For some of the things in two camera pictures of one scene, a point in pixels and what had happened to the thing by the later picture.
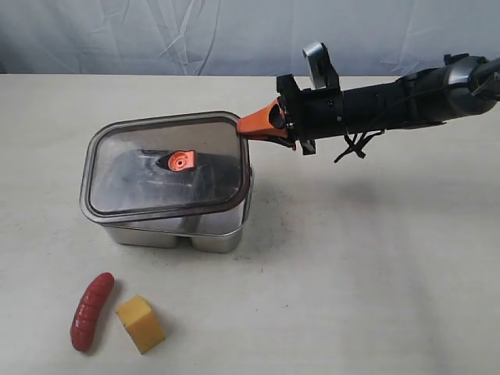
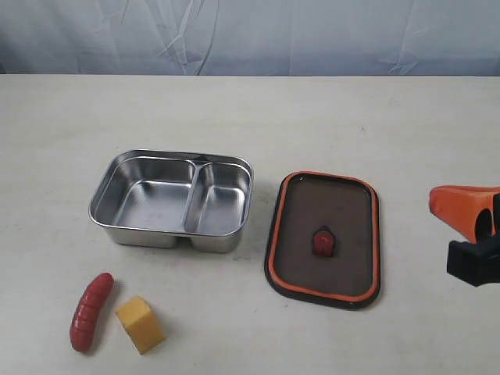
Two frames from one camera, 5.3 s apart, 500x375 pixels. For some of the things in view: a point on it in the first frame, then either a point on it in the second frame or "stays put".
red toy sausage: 87,310 stays put
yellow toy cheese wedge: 141,323 stays put
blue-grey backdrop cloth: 240,38 stays put
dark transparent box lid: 165,169 -> 323,239
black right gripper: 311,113 -> 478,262
